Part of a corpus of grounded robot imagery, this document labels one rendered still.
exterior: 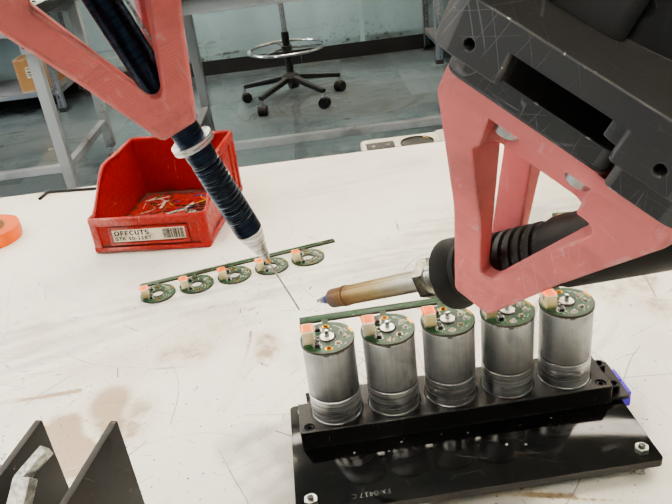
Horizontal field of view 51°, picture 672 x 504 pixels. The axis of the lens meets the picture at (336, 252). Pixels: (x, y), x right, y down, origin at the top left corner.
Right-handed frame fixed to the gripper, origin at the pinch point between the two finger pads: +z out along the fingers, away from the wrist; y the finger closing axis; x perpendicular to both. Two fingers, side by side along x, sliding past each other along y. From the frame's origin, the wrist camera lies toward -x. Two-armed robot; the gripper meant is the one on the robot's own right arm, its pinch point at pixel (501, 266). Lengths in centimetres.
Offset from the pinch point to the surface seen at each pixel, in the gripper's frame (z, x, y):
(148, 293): 25.2, -20.4, -4.7
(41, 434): 11.5, -9.4, 10.6
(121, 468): 11.3, -6.3, 9.3
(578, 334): 7.0, 3.3, -8.1
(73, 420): 22.3, -14.0, 5.8
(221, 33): 219, -272, -285
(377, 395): 12.0, -1.8, -1.8
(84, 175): 204, -193, -127
